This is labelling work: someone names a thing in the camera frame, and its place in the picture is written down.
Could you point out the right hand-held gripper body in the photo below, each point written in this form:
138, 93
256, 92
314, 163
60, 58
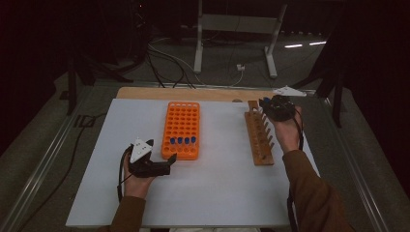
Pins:
281, 108

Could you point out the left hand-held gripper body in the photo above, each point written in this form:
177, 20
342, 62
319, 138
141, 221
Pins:
140, 150

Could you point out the blue capped test tube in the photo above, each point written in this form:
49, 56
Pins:
193, 139
187, 140
180, 140
266, 100
172, 140

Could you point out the orange plastic tube rack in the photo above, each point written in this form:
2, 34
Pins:
177, 119

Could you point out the wooden tube rack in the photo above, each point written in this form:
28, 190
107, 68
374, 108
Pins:
257, 145

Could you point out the person's right hand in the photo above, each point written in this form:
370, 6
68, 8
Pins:
288, 135

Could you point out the person's left hand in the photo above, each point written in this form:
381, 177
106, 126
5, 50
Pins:
138, 187

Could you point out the white plug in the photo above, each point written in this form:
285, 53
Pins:
240, 67

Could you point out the white board mat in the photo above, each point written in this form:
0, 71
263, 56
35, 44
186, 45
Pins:
209, 193

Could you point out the bright light strip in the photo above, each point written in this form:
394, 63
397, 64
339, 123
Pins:
318, 43
294, 46

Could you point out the black tripod stand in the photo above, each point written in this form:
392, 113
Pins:
336, 96
71, 83

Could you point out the white metal stand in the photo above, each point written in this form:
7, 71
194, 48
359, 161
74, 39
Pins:
237, 24

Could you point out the long aluminium rail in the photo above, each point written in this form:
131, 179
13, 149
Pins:
42, 161
354, 167
145, 84

